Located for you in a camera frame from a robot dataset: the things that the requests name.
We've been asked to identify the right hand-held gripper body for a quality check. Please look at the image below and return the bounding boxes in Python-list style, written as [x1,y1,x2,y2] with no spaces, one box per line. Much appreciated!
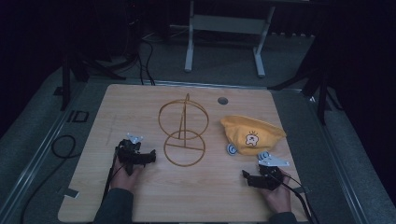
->
[253,151,290,191]

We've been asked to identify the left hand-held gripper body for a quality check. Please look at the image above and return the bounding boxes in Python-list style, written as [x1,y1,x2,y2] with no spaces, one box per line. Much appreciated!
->
[115,133,150,175]

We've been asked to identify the person's right hand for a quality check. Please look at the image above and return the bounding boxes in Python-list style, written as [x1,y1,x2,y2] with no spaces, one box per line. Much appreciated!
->
[260,168,292,215]

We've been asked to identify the person's left hand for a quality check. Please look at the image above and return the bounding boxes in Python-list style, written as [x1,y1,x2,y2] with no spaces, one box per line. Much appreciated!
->
[108,158,145,192]

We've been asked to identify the yellow hat with cartoon print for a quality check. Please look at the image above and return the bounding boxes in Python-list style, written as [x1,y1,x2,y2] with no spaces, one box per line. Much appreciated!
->
[219,115,288,161]

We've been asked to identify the black metal stand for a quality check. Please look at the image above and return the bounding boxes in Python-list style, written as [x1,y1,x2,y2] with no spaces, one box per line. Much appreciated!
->
[266,59,344,126]
[53,50,127,112]

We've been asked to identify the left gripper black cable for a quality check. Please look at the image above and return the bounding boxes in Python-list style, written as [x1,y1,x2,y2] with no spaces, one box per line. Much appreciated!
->
[102,153,120,204]

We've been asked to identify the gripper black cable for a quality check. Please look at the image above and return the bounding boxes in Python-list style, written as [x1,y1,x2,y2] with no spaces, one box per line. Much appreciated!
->
[102,153,120,204]
[270,172,320,224]

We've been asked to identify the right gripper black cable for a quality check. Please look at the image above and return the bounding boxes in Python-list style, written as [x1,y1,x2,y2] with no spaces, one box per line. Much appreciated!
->
[270,172,320,224]

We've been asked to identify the gold wire hat stand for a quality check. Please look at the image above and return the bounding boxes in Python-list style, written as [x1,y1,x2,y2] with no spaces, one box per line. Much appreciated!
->
[157,92,210,168]

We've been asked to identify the black cable on floor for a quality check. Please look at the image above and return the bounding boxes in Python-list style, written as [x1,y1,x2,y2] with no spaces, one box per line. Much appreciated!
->
[20,133,78,224]

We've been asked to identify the black hanging cables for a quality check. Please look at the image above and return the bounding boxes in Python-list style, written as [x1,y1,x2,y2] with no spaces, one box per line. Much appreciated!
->
[124,0,157,87]

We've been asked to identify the white metal desk frame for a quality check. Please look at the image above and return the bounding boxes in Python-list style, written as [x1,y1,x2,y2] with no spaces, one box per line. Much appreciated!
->
[184,0,276,78]

